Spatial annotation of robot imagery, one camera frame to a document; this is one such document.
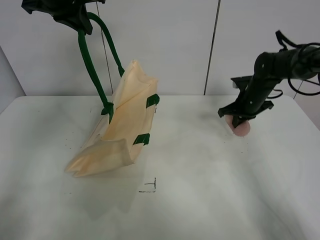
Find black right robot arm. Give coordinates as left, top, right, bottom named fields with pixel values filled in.
left=218, top=44, right=320, bottom=128

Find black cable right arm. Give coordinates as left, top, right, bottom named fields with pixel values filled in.
left=271, top=29, right=320, bottom=99

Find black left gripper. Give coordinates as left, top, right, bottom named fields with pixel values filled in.
left=21, top=0, right=105, bottom=35

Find cream linen bag green handles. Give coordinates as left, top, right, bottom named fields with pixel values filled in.
left=65, top=12, right=160, bottom=177

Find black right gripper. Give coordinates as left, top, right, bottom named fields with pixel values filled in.
left=217, top=93, right=273, bottom=128

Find pink peach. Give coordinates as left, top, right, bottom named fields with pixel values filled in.
left=224, top=115, right=251, bottom=137

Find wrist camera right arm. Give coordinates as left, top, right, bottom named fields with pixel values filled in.
left=231, top=76, right=252, bottom=89

